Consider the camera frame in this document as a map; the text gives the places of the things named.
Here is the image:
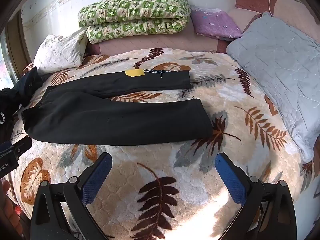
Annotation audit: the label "pink padded cushion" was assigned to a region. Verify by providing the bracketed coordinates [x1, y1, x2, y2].
[229, 0, 320, 45]

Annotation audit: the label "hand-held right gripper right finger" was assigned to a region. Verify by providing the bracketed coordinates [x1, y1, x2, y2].
[215, 152, 298, 240]

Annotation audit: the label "black pants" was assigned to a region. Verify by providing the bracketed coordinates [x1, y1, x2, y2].
[21, 69, 213, 147]

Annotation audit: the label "green patterned folded quilt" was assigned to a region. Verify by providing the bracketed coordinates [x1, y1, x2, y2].
[78, 0, 192, 45]

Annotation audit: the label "person's left hand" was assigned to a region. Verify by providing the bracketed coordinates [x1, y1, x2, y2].
[0, 180, 23, 238]

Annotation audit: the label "leaf print fleece blanket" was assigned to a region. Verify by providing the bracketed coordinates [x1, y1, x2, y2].
[5, 47, 315, 240]

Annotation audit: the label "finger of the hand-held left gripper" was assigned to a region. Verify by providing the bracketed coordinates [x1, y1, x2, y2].
[10, 135, 33, 161]

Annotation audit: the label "white patterned pillow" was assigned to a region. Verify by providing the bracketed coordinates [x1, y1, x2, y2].
[33, 28, 88, 75]

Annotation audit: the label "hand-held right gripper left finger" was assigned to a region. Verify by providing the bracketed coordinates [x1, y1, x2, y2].
[29, 152, 113, 240]

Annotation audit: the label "pink quilted bed sheet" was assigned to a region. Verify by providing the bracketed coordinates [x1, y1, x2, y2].
[86, 21, 228, 55]

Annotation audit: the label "grey quilted pillow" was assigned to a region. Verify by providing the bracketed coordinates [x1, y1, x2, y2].
[226, 11, 320, 163]

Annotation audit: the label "dark navy cloth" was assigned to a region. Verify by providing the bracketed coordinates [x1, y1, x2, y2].
[0, 66, 44, 112]

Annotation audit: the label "wooden window frame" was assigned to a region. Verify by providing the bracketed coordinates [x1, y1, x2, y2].
[0, 12, 33, 90]

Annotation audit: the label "purple floral folded blanket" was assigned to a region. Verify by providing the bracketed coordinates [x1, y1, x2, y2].
[190, 5, 243, 42]

